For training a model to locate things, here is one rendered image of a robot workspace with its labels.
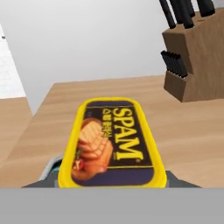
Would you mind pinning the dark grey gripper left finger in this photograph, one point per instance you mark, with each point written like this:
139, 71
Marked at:
43, 183

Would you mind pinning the wooden knife block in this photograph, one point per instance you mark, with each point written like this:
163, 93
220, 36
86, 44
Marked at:
201, 58

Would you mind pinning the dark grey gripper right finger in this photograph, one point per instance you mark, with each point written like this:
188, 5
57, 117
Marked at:
179, 183

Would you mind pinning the white cabinet door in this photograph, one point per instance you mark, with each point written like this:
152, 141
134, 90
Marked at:
10, 70

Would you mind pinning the yellow canned meat tin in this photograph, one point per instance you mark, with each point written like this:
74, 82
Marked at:
116, 137

